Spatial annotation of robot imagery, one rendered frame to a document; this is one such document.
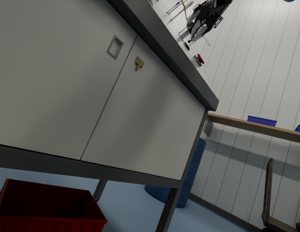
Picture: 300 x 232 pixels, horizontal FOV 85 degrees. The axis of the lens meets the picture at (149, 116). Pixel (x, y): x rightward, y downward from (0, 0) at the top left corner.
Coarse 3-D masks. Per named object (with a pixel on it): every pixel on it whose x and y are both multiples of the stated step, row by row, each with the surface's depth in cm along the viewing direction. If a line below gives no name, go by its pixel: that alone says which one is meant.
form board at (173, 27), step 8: (152, 0) 59; (160, 0) 105; (160, 8) 73; (160, 16) 56; (168, 16) 92; (168, 24) 66; (176, 24) 126; (176, 32) 83; (176, 40) 62; (184, 40) 108; (184, 48) 73; (192, 56) 92; (200, 72) 83
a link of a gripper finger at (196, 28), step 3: (198, 21) 74; (201, 21) 75; (195, 24) 76; (198, 24) 75; (201, 24) 75; (195, 27) 76; (198, 27) 75; (192, 30) 77; (195, 30) 76; (198, 30) 80; (192, 33) 77; (195, 33) 77; (192, 36) 78
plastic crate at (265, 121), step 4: (248, 116) 210; (252, 116) 207; (248, 120) 208; (252, 120) 206; (256, 120) 204; (260, 120) 202; (264, 120) 200; (268, 120) 198; (272, 120) 195; (264, 124) 198; (268, 124) 196; (272, 124) 194
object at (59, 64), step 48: (0, 0) 28; (48, 0) 33; (96, 0) 39; (0, 48) 29; (48, 48) 34; (96, 48) 41; (0, 96) 30; (48, 96) 35; (96, 96) 43; (48, 144) 37
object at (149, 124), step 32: (128, 64) 48; (160, 64) 58; (128, 96) 50; (160, 96) 61; (192, 96) 76; (96, 128) 45; (128, 128) 52; (160, 128) 64; (192, 128) 81; (96, 160) 46; (128, 160) 55; (160, 160) 67
